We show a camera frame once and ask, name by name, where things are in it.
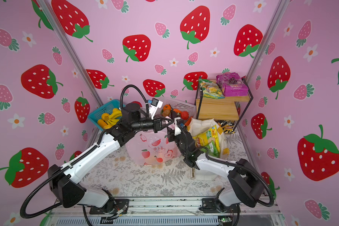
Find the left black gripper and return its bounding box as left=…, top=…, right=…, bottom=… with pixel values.
left=130, top=115, right=172, bottom=135

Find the white paper grocery bag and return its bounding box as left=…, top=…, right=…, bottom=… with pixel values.
left=187, top=119, right=230, bottom=160

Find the yellow banana bunch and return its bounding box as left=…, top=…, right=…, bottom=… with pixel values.
left=101, top=108, right=122, bottom=125

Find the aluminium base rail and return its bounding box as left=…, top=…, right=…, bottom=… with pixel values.
left=45, top=197, right=287, bottom=226

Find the green yellow snack bag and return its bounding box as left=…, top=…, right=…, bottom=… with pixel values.
left=199, top=79, right=225, bottom=99

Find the black yellow chips bag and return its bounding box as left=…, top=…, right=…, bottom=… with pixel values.
left=216, top=120, right=235, bottom=134

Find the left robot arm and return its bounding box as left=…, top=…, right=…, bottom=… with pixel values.
left=20, top=99, right=163, bottom=218

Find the white plastic basket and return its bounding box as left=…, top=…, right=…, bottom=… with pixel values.
left=156, top=97, right=197, bottom=118

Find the pink plastic grocery bag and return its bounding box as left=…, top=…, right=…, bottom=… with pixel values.
left=125, top=129, right=181, bottom=165

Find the purple snack bag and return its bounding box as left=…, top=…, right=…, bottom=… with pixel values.
left=216, top=72, right=249, bottom=97

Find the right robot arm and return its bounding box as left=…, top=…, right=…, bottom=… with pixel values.
left=167, top=117, right=275, bottom=212

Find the teal plastic basket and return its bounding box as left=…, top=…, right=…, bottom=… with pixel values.
left=88, top=99, right=120, bottom=131

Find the brown potato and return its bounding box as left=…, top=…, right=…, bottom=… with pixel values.
left=162, top=109, right=171, bottom=117

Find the small orange pumpkin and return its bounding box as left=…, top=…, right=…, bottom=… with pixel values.
left=163, top=105, right=171, bottom=111

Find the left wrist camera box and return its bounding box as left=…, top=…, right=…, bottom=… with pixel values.
left=147, top=98, right=163, bottom=120

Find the orange carrot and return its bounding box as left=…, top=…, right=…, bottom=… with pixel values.
left=185, top=117, right=193, bottom=127

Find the black wire wooden shelf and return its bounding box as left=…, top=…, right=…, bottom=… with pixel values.
left=195, top=86, right=253, bottom=133

